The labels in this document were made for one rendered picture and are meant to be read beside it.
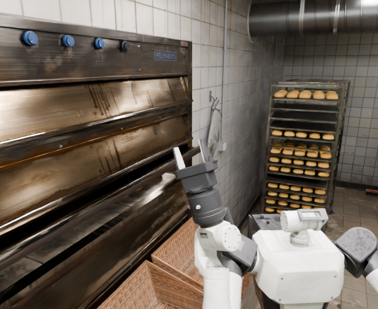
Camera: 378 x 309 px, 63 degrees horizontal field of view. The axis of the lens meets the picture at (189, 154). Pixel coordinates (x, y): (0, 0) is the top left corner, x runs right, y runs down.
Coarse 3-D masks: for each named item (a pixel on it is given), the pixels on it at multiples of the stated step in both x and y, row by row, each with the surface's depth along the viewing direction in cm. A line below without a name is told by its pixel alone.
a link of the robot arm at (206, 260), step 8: (200, 248) 82; (200, 256) 82; (208, 256) 83; (216, 256) 85; (200, 264) 80; (208, 264) 82; (216, 264) 82; (200, 272) 79; (208, 272) 77; (216, 272) 76; (224, 272) 77
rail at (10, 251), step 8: (192, 152) 192; (160, 168) 160; (144, 176) 147; (128, 184) 137; (136, 184) 141; (112, 192) 129; (120, 192) 131; (96, 200) 121; (104, 200) 123; (88, 208) 115; (72, 216) 109; (56, 224) 103; (64, 224) 105; (40, 232) 98; (48, 232) 100; (24, 240) 93; (32, 240) 95; (8, 248) 89; (16, 248) 90; (0, 256) 86; (8, 256) 88
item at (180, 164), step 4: (172, 148) 83; (176, 148) 83; (176, 152) 83; (176, 156) 82; (180, 156) 84; (176, 160) 82; (180, 160) 84; (176, 164) 82; (180, 164) 83; (184, 164) 85; (176, 168) 84; (180, 168) 83
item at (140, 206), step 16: (160, 192) 194; (128, 208) 172; (144, 208) 177; (112, 224) 155; (80, 240) 141; (96, 240) 143; (64, 256) 129; (80, 256) 135; (32, 272) 119; (48, 272) 120; (16, 288) 111; (32, 288) 114; (0, 304) 103
